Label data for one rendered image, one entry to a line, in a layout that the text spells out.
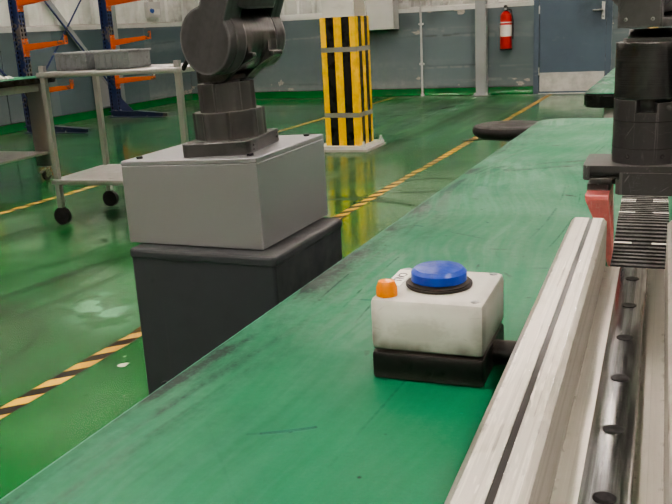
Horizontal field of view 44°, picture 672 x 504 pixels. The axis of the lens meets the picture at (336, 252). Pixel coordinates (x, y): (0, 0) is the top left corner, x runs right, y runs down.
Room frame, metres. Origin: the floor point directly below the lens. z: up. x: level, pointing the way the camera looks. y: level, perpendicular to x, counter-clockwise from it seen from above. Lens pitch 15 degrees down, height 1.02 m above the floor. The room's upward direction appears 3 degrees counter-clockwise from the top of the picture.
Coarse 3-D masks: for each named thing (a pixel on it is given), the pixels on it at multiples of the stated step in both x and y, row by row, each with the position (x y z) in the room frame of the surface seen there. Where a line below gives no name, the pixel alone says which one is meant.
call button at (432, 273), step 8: (424, 264) 0.58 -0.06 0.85; (432, 264) 0.58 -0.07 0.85; (440, 264) 0.58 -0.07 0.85; (448, 264) 0.58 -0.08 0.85; (456, 264) 0.58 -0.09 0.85; (416, 272) 0.57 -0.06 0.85; (424, 272) 0.56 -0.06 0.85; (432, 272) 0.56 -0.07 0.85; (440, 272) 0.56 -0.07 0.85; (448, 272) 0.56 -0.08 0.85; (456, 272) 0.56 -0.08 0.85; (464, 272) 0.56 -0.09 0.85; (416, 280) 0.56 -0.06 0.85; (424, 280) 0.56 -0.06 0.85; (432, 280) 0.55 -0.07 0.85; (440, 280) 0.55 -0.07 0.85; (448, 280) 0.55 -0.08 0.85; (456, 280) 0.56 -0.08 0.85; (464, 280) 0.56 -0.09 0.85
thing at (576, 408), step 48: (576, 240) 0.58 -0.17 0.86; (576, 288) 0.47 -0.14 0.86; (624, 288) 0.55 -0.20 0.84; (528, 336) 0.40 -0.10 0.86; (576, 336) 0.41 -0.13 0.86; (624, 336) 0.46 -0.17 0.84; (528, 384) 0.34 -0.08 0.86; (576, 384) 0.42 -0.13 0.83; (624, 384) 0.40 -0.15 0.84; (480, 432) 0.30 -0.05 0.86; (528, 432) 0.30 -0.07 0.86; (576, 432) 0.37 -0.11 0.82; (624, 432) 0.34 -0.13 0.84; (480, 480) 0.26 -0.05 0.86; (528, 480) 0.26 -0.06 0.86; (576, 480) 0.33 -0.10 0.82; (624, 480) 0.30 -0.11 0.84
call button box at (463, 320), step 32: (416, 288) 0.56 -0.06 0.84; (448, 288) 0.55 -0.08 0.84; (480, 288) 0.56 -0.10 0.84; (384, 320) 0.55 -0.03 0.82; (416, 320) 0.54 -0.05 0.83; (448, 320) 0.53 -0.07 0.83; (480, 320) 0.52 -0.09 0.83; (384, 352) 0.55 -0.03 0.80; (416, 352) 0.54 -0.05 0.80; (448, 352) 0.53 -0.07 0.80; (480, 352) 0.52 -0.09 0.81; (480, 384) 0.52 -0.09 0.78
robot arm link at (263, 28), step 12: (252, 12) 1.00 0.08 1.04; (264, 12) 1.02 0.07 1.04; (252, 24) 0.99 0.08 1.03; (264, 24) 1.01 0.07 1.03; (252, 36) 0.98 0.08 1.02; (264, 36) 1.00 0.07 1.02; (252, 48) 0.98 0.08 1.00; (264, 48) 1.00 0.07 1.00; (276, 48) 1.02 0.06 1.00; (252, 60) 1.00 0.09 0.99; (264, 60) 1.01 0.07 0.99; (240, 72) 1.03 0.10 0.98; (252, 72) 1.03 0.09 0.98
